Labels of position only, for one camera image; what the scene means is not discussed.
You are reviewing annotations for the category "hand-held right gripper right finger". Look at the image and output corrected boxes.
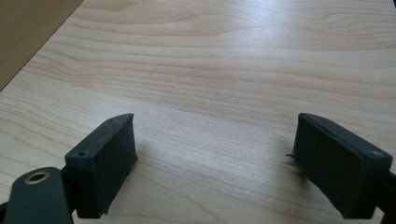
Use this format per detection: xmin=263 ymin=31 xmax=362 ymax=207
xmin=286 ymin=112 xmax=393 ymax=220

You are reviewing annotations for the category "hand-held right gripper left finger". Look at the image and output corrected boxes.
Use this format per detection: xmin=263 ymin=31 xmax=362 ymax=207
xmin=64 ymin=112 xmax=139 ymax=219

